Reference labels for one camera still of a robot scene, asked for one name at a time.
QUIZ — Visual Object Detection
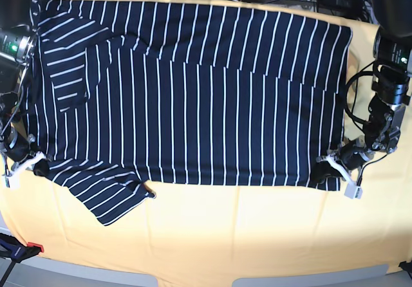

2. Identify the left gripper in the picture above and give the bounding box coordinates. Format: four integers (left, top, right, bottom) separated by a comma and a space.
310, 140, 375, 183

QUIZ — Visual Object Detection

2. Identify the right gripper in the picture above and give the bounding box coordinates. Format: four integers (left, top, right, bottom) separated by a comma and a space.
5, 134, 50, 177

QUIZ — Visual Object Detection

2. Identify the navy white striped T-shirt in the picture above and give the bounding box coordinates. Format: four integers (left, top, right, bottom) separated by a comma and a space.
21, 0, 352, 225

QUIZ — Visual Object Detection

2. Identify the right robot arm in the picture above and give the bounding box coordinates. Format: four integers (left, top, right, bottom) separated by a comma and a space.
1, 0, 49, 181

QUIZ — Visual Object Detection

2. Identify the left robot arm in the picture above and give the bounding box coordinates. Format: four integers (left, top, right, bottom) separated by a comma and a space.
310, 0, 411, 185

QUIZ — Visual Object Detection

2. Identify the blue black bar clamp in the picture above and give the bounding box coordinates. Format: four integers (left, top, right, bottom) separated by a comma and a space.
1, 233, 44, 286

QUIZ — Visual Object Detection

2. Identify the black clamp right corner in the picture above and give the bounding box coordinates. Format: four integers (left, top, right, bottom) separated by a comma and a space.
398, 261, 412, 279

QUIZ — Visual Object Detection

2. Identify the yellow table cloth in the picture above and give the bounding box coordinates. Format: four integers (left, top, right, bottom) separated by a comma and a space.
1, 0, 411, 286

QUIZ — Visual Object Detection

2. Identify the black power adapter box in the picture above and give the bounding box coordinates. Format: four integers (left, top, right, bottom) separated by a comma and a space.
317, 0, 364, 19

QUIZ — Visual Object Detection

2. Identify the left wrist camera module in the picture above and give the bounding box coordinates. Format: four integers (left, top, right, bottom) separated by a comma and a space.
344, 183, 363, 199

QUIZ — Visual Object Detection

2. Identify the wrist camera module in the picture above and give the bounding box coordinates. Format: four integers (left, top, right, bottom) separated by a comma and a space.
2, 174, 20, 190
344, 183, 363, 199

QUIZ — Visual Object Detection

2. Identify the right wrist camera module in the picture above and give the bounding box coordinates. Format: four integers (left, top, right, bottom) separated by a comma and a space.
2, 174, 20, 190

